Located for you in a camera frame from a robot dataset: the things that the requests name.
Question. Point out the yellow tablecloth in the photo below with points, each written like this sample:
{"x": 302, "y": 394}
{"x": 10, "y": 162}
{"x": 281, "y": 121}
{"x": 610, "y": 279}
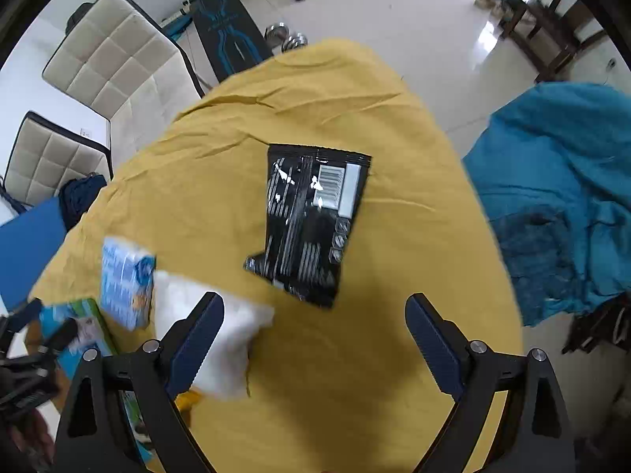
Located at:
{"x": 394, "y": 157}

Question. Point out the chrome dumbbell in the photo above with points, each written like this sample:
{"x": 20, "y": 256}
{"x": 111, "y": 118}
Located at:
{"x": 275, "y": 32}
{"x": 297, "y": 40}

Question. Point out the large beige padded chair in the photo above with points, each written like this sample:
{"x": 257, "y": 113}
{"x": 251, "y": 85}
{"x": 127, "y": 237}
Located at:
{"x": 113, "y": 64}

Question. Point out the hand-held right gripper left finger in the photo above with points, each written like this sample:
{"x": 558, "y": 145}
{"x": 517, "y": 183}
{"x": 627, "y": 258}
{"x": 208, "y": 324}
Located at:
{"x": 193, "y": 354}

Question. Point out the white soft packet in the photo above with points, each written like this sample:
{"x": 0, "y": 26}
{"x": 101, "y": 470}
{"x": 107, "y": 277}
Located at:
{"x": 231, "y": 325}

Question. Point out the green and blue snack box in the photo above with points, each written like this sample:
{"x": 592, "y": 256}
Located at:
{"x": 85, "y": 316}

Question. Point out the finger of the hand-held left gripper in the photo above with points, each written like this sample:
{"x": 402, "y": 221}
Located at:
{"x": 61, "y": 335}
{"x": 27, "y": 316}

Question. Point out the small beige padded chair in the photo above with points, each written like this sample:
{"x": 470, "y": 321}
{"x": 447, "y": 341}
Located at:
{"x": 54, "y": 162}

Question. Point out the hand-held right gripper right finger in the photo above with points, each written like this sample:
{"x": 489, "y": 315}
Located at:
{"x": 436, "y": 354}

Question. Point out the blue flat board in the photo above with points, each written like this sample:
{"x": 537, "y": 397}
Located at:
{"x": 29, "y": 251}

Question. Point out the dark wooden chair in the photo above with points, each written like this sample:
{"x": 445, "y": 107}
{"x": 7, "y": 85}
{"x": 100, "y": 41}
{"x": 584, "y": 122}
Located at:
{"x": 552, "y": 29}

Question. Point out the black and blue weight bench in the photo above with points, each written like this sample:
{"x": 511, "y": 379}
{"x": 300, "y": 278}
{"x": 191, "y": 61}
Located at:
{"x": 229, "y": 29}

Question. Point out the teal blue cloth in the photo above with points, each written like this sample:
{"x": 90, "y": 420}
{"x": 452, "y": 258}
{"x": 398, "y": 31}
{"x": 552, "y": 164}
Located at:
{"x": 557, "y": 182}

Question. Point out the blue and white snack box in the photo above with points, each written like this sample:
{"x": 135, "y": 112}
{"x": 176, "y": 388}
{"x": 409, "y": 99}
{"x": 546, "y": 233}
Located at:
{"x": 123, "y": 286}

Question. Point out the black snack packet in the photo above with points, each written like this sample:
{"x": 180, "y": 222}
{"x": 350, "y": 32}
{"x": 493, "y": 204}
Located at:
{"x": 308, "y": 226}

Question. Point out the dark navy cloth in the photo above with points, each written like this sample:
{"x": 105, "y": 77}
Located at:
{"x": 79, "y": 199}

